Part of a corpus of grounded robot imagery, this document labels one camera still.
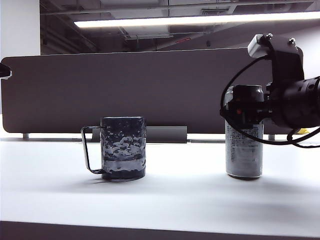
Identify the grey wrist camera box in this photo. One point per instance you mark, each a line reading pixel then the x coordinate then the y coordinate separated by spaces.
pixel 258 46

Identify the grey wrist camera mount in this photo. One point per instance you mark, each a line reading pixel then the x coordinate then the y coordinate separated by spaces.
pixel 287 62

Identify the dark desk divider panel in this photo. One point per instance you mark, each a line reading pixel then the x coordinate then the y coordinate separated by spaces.
pixel 150 87

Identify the silver metal beverage can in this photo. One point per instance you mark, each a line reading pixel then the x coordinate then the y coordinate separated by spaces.
pixel 243 155

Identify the grey divider support post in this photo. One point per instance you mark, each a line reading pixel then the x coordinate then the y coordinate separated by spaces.
pixel 271 137
pixel 26 136

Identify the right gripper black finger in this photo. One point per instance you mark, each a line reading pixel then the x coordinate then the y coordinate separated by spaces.
pixel 246 107

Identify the long ceiling light strip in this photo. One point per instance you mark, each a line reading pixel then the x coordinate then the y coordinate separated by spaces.
pixel 190 19

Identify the yellow bag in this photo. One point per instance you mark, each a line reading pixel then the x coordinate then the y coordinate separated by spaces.
pixel 303 130

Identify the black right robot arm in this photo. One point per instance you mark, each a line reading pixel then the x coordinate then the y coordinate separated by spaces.
pixel 305 100

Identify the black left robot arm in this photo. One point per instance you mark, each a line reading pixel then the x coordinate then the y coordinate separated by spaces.
pixel 5 71

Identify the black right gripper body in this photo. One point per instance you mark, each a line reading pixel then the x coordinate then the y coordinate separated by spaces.
pixel 275 105

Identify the small red ceiling sign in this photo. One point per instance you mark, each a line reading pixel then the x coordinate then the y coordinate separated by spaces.
pixel 182 41

